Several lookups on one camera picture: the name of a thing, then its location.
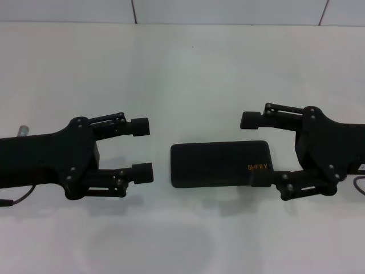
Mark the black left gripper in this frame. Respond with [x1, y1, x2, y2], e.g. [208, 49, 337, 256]
[0, 116, 101, 201]

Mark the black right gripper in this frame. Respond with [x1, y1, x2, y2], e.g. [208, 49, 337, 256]
[240, 102, 365, 202]

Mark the black glasses case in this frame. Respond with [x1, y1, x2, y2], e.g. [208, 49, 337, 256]
[170, 140, 275, 190]

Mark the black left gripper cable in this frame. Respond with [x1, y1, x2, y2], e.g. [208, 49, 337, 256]
[0, 185, 35, 207]

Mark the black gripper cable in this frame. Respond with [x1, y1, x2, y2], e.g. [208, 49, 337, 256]
[0, 185, 35, 207]
[353, 176, 365, 197]

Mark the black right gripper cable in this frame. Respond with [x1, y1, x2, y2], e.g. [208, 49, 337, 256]
[353, 176, 365, 197]

